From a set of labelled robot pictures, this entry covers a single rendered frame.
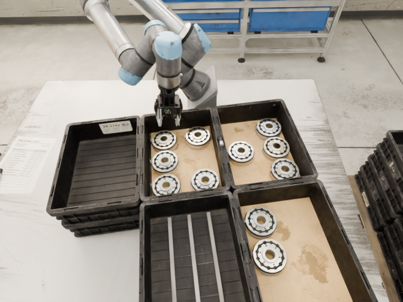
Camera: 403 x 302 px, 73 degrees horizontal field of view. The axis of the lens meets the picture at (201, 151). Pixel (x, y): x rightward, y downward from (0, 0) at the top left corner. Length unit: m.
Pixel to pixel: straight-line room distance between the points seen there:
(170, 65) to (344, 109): 2.10
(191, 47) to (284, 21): 1.80
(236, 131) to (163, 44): 0.54
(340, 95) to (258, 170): 1.89
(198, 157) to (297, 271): 0.53
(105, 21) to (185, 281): 0.89
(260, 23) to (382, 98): 1.31
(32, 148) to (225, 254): 1.07
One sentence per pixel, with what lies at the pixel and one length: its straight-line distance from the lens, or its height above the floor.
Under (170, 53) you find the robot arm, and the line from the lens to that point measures 0.80.
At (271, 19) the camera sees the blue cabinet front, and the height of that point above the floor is 0.44.
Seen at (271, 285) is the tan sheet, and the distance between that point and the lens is 0.91.
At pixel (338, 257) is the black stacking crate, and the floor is 0.85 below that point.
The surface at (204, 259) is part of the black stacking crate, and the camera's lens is 0.92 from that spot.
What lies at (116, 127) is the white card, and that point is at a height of 0.89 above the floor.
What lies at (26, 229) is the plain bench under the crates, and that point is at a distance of 1.31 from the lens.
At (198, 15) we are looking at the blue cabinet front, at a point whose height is 0.48.
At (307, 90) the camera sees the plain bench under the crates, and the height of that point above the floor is 0.70.
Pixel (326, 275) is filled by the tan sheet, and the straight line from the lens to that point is 0.97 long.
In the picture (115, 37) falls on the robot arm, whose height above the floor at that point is 1.24.
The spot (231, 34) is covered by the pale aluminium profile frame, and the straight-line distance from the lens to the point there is 2.88.
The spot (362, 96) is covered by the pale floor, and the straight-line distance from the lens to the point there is 2.93.
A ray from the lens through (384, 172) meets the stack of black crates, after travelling 1.79.
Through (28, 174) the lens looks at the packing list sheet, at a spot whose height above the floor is 0.70.
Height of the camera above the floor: 1.71
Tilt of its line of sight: 52 degrees down
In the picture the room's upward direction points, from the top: 3 degrees counter-clockwise
